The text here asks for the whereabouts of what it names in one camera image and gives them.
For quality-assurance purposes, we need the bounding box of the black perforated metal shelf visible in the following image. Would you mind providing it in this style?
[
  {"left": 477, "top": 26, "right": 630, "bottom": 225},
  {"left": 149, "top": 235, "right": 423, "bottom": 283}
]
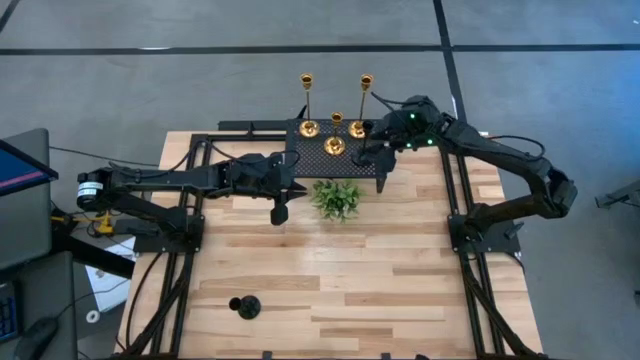
[{"left": 283, "top": 118, "right": 388, "bottom": 195}]

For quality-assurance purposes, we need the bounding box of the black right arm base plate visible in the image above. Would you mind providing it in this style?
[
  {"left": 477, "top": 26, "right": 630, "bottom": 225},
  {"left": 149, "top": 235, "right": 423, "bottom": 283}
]
[{"left": 447, "top": 213, "right": 521, "bottom": 254}]

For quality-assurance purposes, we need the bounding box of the black keyboard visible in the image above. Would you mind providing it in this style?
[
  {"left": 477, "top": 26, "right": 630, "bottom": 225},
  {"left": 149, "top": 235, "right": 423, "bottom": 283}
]
[{"left": 0, "top": 282, "right": 21, "bottom": 344}]

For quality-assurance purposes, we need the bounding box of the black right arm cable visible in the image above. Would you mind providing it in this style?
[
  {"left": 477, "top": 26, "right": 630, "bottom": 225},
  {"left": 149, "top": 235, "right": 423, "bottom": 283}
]
[{"left": 487, "top": 133, "right": 547, "bottom": 161}]

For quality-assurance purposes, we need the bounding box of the black computer mouse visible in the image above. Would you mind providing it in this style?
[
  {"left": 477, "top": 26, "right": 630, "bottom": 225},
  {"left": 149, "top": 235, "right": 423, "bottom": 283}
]
[{"left": 13, "top": 317, "right": 60, "bottom": 360}]

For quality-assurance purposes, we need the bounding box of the yellow cable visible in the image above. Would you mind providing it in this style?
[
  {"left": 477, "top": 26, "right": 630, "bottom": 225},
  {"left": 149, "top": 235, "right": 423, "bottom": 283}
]
[{"left": 52, "top": 212, "right": 115, "bottom": 236}]

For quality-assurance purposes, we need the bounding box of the small green artificial plant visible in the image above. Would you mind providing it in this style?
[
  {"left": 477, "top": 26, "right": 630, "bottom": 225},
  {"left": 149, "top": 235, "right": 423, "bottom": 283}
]
[{"left": 310, "top": 179, "right": 362, "bottom": 223}]

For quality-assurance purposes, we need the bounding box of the black stand leg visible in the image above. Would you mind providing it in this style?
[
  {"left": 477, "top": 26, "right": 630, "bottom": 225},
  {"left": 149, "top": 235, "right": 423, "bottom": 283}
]
[{"left": 594, "top": 179, "right": 640, "bottom": 221}]

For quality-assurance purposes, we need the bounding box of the black aluminium table frame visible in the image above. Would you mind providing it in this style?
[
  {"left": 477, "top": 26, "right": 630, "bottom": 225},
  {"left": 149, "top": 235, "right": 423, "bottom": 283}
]
[{"left": 114, "top": 119, "right": 551, "bottom": 360}]

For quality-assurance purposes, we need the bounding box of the tall gold candlestick holder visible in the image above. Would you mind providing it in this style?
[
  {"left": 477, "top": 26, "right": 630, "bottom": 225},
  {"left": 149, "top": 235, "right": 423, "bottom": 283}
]
[
  {"left": 298, "top": 72, "right": 321, "bottom": 139},
  {"left": 348, "top": 73, "right": 375, "bottom": 140}
]

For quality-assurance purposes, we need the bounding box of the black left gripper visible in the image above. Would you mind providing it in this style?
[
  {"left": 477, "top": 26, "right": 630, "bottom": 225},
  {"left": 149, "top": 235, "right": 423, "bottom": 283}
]
[{"left": 267, "top": 153, "right": 308, "bottom": 227}]

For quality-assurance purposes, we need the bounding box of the white paper sheet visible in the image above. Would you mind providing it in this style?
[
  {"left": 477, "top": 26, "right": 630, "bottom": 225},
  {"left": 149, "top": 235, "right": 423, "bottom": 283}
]
[{"left": 84, "top": 237, "right": 136, "bottom": 314}]

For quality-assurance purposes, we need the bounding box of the short gold candlestick holder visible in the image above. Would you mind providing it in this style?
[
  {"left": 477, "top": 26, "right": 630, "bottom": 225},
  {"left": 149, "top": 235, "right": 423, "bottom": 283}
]
[{"left": 323, "top": 111, "right": 347, "bottom": 157}]

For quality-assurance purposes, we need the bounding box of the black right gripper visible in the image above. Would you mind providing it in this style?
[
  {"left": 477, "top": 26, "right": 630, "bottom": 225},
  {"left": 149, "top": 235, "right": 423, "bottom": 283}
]
[{"left": 370, "top": 110, "right": 419, "bottom": 176}]

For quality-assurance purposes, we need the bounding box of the computer monitor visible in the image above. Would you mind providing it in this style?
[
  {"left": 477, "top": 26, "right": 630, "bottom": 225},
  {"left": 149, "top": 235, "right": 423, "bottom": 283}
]
[{"left": 0, "top": 138, "right": 60, "bottom": 197}]

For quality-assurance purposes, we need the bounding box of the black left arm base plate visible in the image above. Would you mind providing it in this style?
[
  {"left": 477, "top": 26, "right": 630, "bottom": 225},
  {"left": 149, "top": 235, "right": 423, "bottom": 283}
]
[{"left": 133, "top": 214, "right": 206, "bottom": 254}]

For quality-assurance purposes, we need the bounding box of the black floor cable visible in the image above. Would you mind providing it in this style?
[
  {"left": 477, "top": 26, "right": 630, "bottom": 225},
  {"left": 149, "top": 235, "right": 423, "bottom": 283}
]
[{"left": 48, "top": 145, "right": 160, "bottom": 169}]

